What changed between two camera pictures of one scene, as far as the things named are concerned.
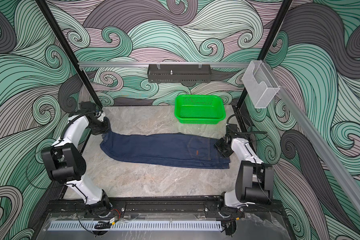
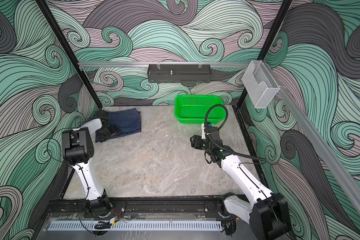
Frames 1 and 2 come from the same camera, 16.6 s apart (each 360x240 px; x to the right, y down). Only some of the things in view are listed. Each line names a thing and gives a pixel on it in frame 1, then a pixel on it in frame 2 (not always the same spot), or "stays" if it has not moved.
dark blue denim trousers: (176, 149) to (126, 121)
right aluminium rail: (353, 192) stays
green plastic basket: (199, 109) stays
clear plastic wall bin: (260, 84) stays
